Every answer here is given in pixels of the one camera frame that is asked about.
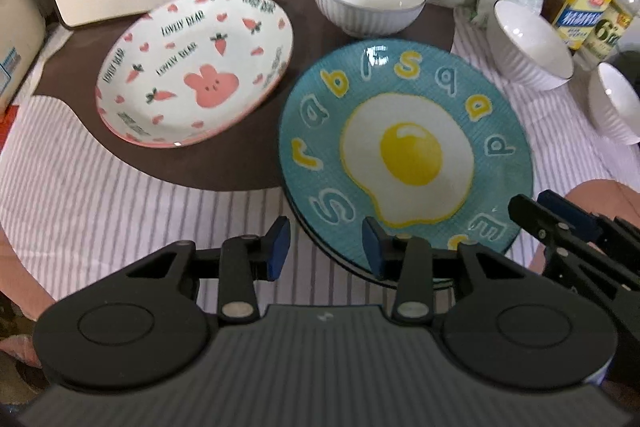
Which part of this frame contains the striped brown table cloth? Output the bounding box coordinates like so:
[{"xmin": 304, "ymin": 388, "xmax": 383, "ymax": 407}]
[{"xmin": 0, "ymin": 0, "xmax": 640, "ymax": 368}]

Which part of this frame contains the pink rabbit print plate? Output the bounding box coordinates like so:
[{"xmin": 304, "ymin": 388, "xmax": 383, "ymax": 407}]
[{"xmin": 95, "ymin": 0, "xmax": 295, "ymax": 148}]

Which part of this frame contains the white rice cooker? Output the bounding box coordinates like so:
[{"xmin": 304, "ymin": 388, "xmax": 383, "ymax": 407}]
[{"xmin": 0, "ymin": 0, "xmax": 51, "ymax": 115}]

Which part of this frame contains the black pot with lid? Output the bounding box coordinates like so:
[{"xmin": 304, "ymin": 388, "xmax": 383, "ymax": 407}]
[{"xmin": 612, "ymin": 51, "xmax": 640, "ymax": 80}]

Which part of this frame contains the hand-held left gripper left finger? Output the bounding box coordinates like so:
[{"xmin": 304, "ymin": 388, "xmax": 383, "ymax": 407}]
[{"xmin": 112, "ymin": 216, "xmax": 292, "ymax": 325}]

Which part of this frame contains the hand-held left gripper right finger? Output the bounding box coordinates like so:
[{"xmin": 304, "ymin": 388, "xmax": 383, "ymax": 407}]
[{"xmin": 361, "ymin": 216, "xmax": 540, "ymax": 325}]

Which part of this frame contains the blue fried egg plate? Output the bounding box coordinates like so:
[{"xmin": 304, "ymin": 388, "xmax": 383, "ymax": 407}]
[{"xmin": 278, "ymin": 38, "xmax": 535, "ymax": 254}]

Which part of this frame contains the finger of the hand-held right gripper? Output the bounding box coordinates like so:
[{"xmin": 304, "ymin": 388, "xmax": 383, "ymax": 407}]
[
  {"xmin": 537, "ymin": 189, "xmax": 640, "ymax": 253},
  {"xmin": 508, "ymin": 194, "xmax": 640, "ymax": 295}
]

